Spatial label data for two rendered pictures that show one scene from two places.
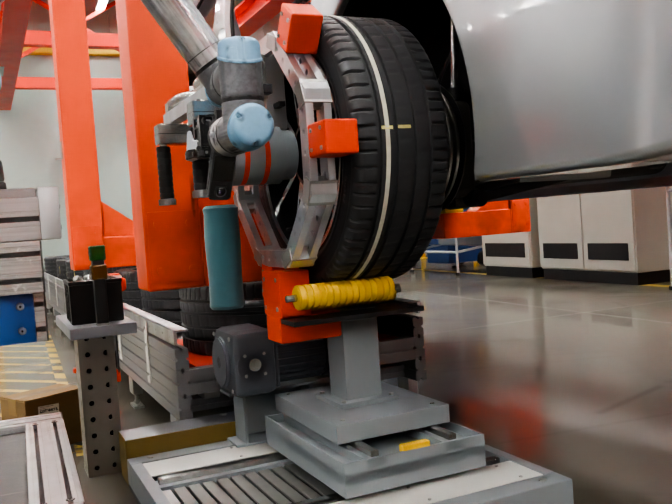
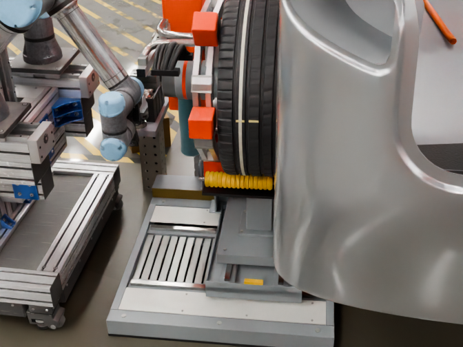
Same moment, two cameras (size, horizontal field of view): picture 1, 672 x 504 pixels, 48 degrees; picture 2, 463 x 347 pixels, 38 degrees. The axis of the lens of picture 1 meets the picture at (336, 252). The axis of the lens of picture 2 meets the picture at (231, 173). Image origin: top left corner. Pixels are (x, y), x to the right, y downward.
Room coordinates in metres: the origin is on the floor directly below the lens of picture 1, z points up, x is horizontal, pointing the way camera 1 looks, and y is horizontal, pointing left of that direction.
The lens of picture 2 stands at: (0.02, -1.08, 1.87)
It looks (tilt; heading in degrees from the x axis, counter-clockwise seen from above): 33 degrees down; 32
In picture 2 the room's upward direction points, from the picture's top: 1 degrees counter-clockwise
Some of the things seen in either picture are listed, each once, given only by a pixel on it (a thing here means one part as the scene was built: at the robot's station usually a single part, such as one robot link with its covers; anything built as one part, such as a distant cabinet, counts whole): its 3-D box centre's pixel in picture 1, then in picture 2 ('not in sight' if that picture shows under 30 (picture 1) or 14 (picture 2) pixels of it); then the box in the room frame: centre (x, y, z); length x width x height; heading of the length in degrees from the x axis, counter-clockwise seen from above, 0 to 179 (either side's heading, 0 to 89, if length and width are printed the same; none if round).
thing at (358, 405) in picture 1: (353, 361); (260, 205); (1.93, -0.03, 0.32); 0.40 x 0.30 x 0.28; 25
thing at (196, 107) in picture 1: (210, 112); (145, 78); (1.62, 0.24, 0.93); 0.09 x 0.05 x 0.05; 115
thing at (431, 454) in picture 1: (366, 438); (258, 250); (1.89, -0.04, 0.13); 0.50 x 0.36 x 0.10; 25
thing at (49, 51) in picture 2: not in sight; (40, 45); (1.76, 0.87, 0.87); 0.15 x 0.15 x 0.10
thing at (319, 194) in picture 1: (276, 155); (213, 80); (1.86, 0.13, 0.85); 0.54 x 0.07 x 0.54; 25
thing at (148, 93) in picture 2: (92, 296); (144, 98); (2.15, 0.69, 0.51); 0.20 x 0.14 x 0.13; 23
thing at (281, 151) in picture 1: (248, 155); (193, 79); (1.83, 0.19, 0.85); 0.21 x 0.14 x 0.14; 115
